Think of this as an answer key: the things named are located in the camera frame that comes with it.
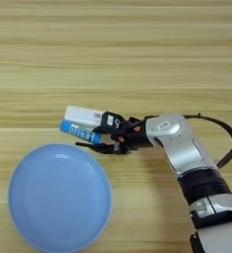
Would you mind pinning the light blue round plate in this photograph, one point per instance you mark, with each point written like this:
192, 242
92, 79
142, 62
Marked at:
60, 201

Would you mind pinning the thin black stick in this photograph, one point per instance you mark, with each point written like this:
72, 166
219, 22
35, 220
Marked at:
83, 144

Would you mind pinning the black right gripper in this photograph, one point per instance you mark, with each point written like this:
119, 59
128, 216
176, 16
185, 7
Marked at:
135, 133

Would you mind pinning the white and blue carton box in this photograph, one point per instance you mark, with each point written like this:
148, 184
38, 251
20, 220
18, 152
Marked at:
79, 123

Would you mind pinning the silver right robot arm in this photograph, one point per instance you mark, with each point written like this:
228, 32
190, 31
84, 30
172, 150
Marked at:
183, 148

